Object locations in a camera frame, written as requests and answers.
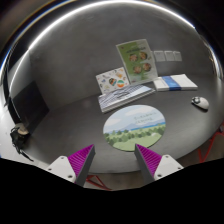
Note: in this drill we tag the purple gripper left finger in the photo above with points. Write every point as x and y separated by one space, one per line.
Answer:
75 167

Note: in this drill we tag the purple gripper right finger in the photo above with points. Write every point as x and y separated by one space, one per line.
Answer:
154 166

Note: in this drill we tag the round landscape mouse pad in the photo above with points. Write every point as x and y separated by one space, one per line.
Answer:
131 125

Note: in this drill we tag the white computer mouse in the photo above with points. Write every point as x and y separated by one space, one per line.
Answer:
200 102

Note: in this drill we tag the striped grey booklet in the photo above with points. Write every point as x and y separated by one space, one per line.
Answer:
120 97

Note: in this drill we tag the black monitor screen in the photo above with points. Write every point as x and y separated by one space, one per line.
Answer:
28 105

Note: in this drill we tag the white and blue box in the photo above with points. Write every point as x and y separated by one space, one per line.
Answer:
174 83

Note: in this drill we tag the white sticker sheet card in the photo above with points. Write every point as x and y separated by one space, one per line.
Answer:
112 80

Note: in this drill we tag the green food poster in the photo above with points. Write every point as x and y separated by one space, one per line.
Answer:
138 61

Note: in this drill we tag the grey wall socket panel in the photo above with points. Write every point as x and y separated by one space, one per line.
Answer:
162 56

